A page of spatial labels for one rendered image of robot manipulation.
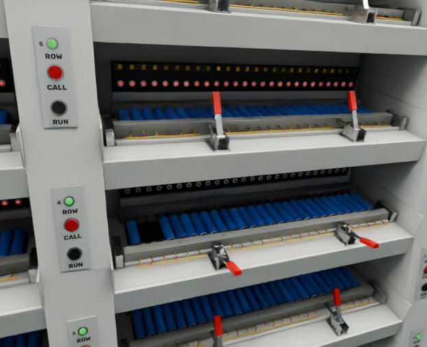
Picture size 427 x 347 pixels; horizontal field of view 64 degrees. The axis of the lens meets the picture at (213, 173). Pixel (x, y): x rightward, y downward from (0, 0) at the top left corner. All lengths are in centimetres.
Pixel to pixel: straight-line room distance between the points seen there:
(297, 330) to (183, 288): 31
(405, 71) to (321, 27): 27
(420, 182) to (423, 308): 30
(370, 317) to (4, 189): 76
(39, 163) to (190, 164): 20
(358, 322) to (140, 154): 60
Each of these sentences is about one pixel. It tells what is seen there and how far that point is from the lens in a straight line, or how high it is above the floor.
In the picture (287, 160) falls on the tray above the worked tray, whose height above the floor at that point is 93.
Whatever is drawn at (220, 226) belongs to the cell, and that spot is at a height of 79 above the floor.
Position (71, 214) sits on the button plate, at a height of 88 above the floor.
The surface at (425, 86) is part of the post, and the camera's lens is 80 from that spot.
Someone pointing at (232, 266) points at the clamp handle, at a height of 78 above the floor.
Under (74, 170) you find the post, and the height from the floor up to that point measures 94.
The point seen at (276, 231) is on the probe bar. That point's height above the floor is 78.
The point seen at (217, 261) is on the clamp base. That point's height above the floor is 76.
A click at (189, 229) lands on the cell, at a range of 64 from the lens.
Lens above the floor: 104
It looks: 13 degrees down
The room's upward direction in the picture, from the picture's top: straight up
